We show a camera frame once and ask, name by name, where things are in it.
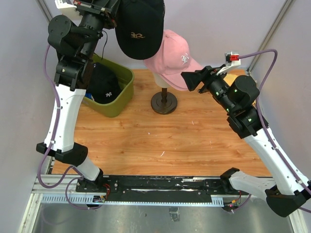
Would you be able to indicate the yellow cartoon car cloth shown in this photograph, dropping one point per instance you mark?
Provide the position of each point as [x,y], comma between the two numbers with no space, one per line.
[230,78]

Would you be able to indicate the right aluminium frame post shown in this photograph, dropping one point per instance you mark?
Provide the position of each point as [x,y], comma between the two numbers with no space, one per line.
[271,32]

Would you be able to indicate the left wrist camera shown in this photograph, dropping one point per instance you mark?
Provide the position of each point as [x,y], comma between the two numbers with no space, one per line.
[68,9]

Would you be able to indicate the black cap white logo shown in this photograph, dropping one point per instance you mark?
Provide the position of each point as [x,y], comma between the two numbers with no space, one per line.
[104,85]

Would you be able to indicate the pink baseball cap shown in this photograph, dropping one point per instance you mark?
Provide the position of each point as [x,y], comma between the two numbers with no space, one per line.
[172,59]

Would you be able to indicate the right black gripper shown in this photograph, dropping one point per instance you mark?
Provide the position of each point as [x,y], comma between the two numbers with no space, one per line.
[193,79]

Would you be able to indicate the black cap gold logo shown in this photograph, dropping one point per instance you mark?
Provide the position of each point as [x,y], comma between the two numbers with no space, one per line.
[140,26]

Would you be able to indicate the white mannequin head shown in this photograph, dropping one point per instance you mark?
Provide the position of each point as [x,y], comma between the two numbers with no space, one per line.
[160,81]

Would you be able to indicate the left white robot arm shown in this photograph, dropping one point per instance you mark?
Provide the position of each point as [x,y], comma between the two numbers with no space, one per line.
[74,34]

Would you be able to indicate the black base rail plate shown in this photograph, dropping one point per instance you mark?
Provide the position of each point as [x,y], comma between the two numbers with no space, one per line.
[158,187]

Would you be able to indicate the aluminium frame post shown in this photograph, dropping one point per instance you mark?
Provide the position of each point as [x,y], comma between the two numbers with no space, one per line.
[271,32]
[44,9]

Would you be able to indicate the left aluminium frame post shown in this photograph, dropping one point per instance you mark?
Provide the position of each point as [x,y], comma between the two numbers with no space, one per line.
[44,9]

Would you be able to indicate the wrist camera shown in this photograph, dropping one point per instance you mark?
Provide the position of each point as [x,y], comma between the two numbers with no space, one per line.
[232,61]
[68,9]

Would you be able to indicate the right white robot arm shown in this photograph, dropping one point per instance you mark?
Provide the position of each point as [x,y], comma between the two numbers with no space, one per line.
[288,189]

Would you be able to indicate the green plastic bin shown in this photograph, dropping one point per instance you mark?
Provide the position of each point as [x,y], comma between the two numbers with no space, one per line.
[126,81]

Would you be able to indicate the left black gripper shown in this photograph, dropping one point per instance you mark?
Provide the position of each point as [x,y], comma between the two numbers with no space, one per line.
[104,7]

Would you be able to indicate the grey slotted cable duct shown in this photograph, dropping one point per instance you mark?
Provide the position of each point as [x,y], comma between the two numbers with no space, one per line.
[86,199]

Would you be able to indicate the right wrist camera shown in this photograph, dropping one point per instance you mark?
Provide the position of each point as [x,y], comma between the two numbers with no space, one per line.
[232,61]

